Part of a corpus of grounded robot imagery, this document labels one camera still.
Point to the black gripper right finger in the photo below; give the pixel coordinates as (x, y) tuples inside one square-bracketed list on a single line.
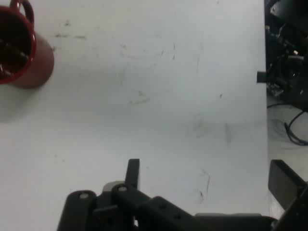
[(288, 187)]

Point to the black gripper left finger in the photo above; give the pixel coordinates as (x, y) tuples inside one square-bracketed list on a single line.
[(125, 207)]

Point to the black equipment pile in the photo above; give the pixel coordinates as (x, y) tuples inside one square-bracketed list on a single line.
[(286, 48)]

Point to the red enamel mug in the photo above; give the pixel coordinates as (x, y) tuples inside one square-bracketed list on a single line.
[(41, 62)]

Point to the black table edge clip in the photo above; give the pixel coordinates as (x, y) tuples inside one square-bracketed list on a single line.
[(261, 77)]

